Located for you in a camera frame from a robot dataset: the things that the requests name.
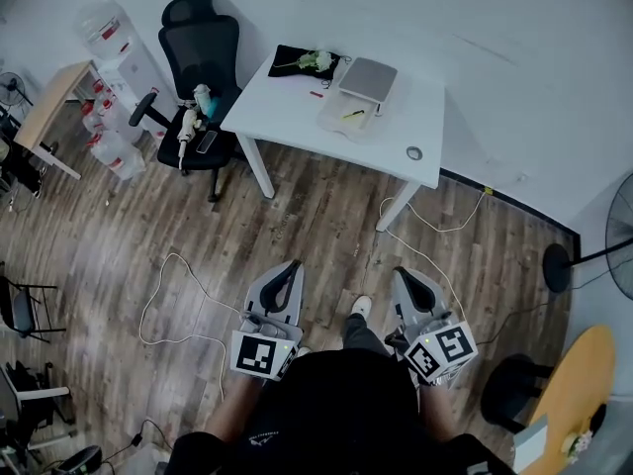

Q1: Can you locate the white bottle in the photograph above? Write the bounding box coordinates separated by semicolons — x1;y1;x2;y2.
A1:
192;83;213;117

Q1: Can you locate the white hand-held device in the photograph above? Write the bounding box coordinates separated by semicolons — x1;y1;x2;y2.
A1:
176;108;205;158

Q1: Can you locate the white table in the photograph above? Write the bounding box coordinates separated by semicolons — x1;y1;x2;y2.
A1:
220;47;446;233

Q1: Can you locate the thin black cord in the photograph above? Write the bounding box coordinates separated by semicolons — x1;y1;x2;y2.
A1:
319;55;353;92

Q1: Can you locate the grey box lid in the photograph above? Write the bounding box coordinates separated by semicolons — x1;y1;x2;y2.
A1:
337;56;400;105

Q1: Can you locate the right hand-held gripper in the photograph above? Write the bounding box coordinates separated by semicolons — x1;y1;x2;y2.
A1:
391;265;480;391

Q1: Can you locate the white small box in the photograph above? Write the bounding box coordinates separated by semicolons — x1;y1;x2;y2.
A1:
510;415;551;472

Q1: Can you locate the black smartphone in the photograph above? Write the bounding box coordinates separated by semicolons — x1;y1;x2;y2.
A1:
195;130;220;155

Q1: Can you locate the black floor cable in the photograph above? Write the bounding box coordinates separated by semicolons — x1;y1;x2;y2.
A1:
476;301;551;346

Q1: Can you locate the white frame chair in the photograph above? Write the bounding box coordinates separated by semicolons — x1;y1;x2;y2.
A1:
0;360;78;453

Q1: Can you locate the white floor cable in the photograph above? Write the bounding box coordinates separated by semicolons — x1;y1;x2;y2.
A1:
377;189;490;327
138;251;249;401

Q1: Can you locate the person's black clothed body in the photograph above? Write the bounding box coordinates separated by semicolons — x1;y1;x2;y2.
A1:
166;313;518;475

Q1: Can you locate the person's left forearm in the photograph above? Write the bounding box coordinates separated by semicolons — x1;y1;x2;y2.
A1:
204;372;264;445

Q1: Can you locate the small potted flower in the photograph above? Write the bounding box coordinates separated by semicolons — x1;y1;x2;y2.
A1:
560;428;595;465

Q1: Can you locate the large black standing fan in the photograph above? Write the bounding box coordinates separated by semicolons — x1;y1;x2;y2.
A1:
541;172;633;302

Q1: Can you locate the black round stool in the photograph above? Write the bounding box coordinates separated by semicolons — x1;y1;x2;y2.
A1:
479;353;556;435

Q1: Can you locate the person's right forearm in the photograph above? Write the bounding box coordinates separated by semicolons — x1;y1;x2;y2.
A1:
417;381;460;440

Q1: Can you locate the small black standing fan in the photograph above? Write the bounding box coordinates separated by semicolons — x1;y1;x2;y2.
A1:
0;70;35;119

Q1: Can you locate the black cloth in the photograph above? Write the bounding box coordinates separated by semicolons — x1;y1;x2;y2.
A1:
267;44;343;86

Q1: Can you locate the black power adapter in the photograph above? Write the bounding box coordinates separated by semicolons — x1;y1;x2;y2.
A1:
129;417;175;450

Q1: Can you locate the yellow round table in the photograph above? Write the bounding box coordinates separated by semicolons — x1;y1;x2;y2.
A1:
512;325;617;475

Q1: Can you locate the black office chair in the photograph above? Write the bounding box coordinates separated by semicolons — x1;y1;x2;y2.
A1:
128;0;249;203

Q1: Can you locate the white artificial flower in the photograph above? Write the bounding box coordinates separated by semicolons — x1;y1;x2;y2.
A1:
273;49;334;74

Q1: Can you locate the group of clear water bottles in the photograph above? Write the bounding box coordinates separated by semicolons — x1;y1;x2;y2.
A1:
80;77;148;181

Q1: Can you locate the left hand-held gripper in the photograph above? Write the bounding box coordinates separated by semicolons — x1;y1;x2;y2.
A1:
229;259;306;382

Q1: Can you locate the clear plastic box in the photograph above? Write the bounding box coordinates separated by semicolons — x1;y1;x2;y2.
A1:
316;69;412;143

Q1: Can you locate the black folding chair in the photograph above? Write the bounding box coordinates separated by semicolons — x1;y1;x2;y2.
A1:
0;260;68;344

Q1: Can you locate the person's white shoe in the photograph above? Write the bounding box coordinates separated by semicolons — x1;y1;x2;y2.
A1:
350;295;374;322

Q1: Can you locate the wooden side table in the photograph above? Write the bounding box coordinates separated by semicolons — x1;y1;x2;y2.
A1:
13;59;103;181

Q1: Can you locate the white water dispenser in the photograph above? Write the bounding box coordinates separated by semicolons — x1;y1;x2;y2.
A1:
73;0;165;143

